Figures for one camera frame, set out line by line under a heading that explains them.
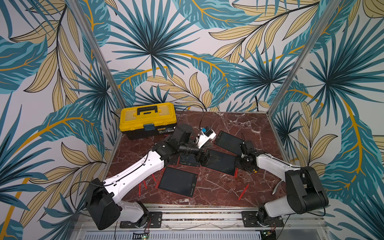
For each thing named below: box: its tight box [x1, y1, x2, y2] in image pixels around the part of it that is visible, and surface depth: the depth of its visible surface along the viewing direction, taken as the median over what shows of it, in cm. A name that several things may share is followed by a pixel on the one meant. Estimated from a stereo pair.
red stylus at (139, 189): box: [138, 182, 142, 197], surface depth 84 cm
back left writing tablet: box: [168, 153, 202, 168], surface depth 66 cm
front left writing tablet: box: [155, 166, 199, 199], surface depth 88 cm
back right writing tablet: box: [213, 130, 245, 156], surface depth 106 cm
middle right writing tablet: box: [201, 148, 239, 178], surface depth 92 cm
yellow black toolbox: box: [119, 102, 177, 140], surface depth 96 cm
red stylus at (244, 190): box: [238, 183, 250, 201], surface depth 85 cm
